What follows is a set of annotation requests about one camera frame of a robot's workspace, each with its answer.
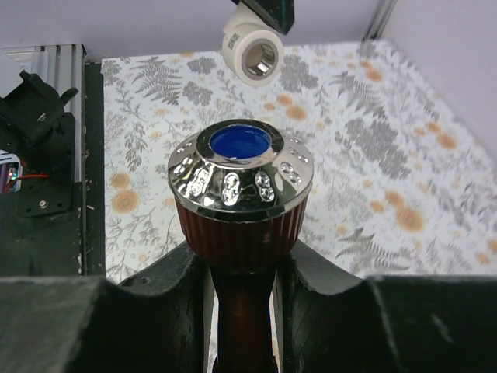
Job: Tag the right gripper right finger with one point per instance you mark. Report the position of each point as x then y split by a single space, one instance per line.
328 320

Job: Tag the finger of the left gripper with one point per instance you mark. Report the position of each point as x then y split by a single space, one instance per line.
277 14

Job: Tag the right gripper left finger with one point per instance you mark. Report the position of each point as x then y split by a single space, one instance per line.
152 322

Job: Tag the white pipe elbow fitting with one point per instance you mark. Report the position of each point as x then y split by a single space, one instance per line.
250 49

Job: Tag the brown faucet with chrome cap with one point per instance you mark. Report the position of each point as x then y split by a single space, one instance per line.
241 189

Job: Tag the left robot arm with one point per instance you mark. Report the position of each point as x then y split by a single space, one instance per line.
36 127

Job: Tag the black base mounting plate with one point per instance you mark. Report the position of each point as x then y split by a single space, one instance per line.
50 227

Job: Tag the floral patterned table mat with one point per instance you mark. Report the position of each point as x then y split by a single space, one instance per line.
401 186

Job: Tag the right aluminium frame post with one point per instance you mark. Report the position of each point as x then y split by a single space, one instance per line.
379 19

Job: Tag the aluminium rail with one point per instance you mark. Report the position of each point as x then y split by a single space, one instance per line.
61 66

